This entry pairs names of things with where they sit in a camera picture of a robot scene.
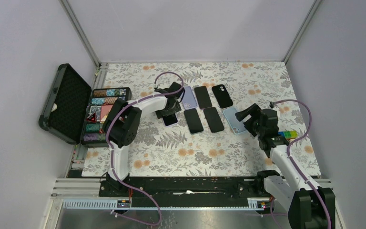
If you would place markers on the black poker chip case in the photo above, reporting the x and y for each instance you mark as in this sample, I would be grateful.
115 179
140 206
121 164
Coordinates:
74 112

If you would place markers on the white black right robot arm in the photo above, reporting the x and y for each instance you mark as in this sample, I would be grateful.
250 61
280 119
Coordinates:
307 203

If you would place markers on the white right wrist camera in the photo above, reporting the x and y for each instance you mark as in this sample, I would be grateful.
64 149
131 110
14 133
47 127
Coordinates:
272 105

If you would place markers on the black phone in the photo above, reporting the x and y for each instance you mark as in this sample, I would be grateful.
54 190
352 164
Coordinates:
202 97

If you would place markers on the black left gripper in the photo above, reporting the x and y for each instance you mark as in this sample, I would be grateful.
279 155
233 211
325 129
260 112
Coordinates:
161 113

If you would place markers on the lilac phone case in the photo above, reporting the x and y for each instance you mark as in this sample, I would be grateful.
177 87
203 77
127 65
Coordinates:
188 99

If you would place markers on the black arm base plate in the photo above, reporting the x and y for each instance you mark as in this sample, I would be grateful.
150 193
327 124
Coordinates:
187 192

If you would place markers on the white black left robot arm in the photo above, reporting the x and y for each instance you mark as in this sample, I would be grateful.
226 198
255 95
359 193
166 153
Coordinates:
123 120

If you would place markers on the multicolour toy block car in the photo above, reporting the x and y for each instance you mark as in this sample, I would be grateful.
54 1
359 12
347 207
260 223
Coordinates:
289 134

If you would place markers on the floral table mat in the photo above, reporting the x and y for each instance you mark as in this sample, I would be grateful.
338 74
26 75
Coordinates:
160 151

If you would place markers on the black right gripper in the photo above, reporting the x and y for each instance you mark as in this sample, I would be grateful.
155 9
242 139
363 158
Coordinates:
252 110

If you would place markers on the light blue phone case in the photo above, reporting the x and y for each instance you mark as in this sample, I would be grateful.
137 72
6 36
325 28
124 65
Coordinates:
236 126

